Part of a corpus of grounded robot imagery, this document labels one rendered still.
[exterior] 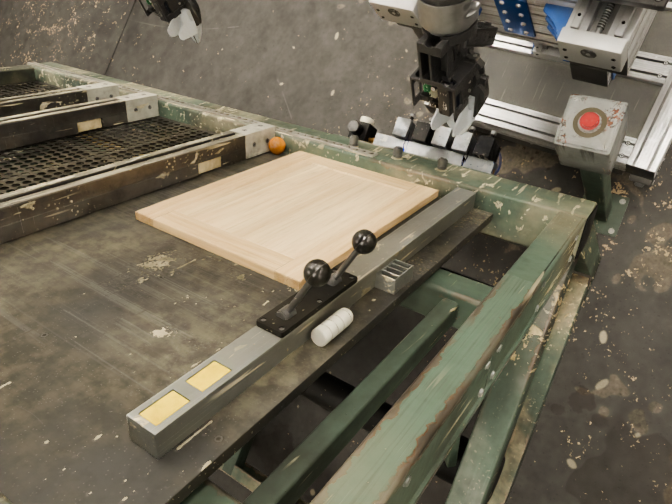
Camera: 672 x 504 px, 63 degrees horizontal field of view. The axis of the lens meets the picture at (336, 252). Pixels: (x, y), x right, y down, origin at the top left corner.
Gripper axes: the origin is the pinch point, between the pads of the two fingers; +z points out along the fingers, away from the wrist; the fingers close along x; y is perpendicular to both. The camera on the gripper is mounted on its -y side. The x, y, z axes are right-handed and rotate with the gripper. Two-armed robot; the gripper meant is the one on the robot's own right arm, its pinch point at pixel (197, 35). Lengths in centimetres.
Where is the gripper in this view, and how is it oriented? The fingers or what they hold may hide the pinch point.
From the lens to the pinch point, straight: 135.6
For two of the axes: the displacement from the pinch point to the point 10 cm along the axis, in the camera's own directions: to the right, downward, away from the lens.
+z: 2.1, 5.5, 8.1
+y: -5.7, 7.4, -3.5
